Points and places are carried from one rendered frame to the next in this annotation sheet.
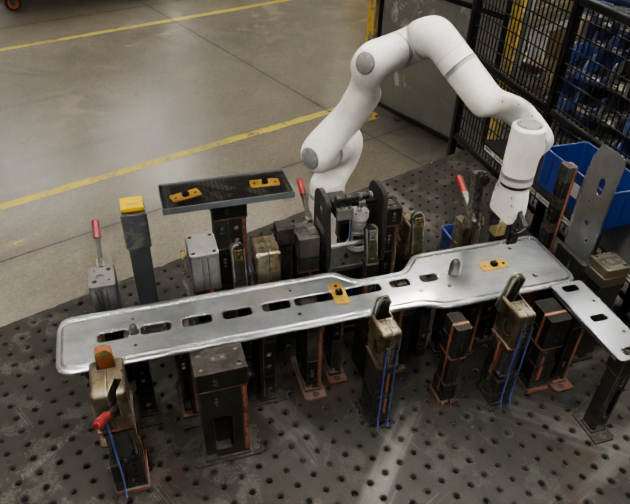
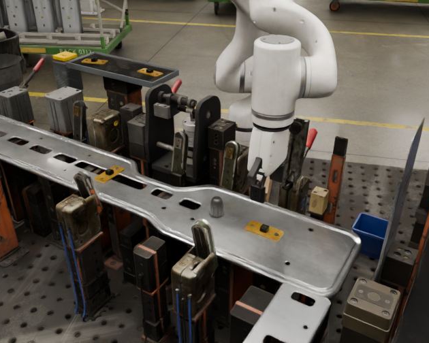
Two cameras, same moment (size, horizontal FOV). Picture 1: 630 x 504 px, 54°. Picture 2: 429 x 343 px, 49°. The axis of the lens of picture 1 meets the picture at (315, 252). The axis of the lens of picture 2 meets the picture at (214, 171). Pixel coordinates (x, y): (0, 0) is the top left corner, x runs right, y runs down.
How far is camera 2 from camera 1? 1.37 m
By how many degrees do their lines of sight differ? 41
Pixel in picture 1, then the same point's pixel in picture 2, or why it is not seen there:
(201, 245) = (60, 92)
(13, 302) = not seen: hidden behind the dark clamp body
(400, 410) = (112, 317)
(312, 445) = (30, 288)
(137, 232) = (61, 78)
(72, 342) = not seen: outside the picture
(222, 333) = (11, 153)
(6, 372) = not seen: outside the picture
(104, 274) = (13, 91)
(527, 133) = (256, 44)
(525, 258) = (309, 246)
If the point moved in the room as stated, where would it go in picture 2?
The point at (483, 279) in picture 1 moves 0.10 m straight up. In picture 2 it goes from (230, 233) to (231, 197)
